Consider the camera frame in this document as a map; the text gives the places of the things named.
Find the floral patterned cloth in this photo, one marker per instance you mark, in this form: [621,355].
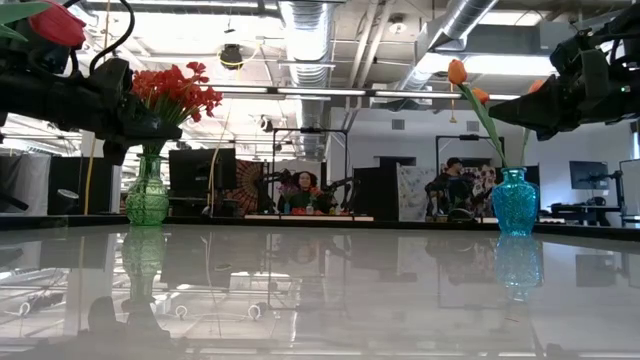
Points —
[484,180]

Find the small black monitor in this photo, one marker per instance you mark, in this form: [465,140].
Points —
[589,175]

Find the black dome camera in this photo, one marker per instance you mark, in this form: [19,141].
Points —
[231,57]

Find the distant dark desk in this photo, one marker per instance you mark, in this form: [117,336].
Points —
[582,207]

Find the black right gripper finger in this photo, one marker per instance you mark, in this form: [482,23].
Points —
[540,110]

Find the green glass vase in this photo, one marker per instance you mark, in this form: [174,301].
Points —
[146,197]

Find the black partition panel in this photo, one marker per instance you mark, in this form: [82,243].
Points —
[75,185]

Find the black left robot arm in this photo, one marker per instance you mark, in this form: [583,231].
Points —
[40,100]

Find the person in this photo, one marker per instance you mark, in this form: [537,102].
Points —
[305,197]
[452,192]

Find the black floor lamp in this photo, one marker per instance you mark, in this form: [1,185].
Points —
[67,201]

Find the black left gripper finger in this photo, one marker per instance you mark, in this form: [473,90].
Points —
[115,152]
[155,129]

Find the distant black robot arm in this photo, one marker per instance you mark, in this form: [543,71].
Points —
[270,187]
[345,192]

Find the black cabinet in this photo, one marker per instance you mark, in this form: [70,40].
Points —
[377,187]

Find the tall blue glass vase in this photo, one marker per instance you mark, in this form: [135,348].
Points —
[516,205]

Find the grey cloth panel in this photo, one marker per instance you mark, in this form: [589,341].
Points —
[30,175]

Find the white board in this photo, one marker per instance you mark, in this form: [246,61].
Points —
[631,187]

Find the long LED light strip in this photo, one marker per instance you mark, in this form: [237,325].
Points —
[320,91]

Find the mandala patterned cloth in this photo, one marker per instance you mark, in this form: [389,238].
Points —
[250,185]

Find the red artificial tulip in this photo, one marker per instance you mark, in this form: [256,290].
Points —
[57,22]

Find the white patterned cloth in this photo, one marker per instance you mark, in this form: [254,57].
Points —
[412,182]

